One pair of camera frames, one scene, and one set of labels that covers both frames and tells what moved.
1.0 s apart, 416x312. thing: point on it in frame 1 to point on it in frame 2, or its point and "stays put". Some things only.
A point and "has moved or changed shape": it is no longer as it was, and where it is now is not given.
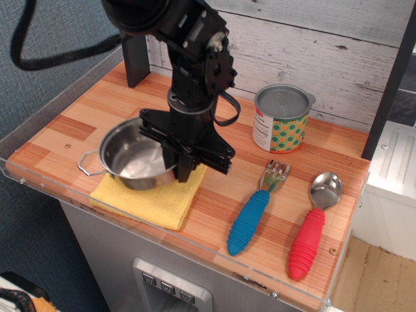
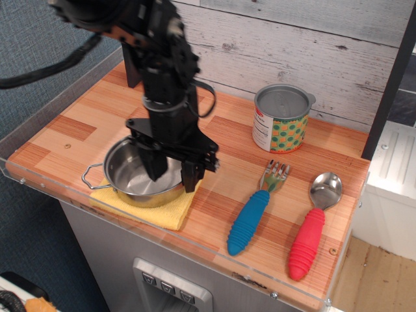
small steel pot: (127, 153) has moved or changed shape
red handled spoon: (325, 190) stays put
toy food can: (281, 116) stays put
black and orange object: (19, 294) stays put
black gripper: (194, 134) to (175, 131)
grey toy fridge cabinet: (135, 269) stays put
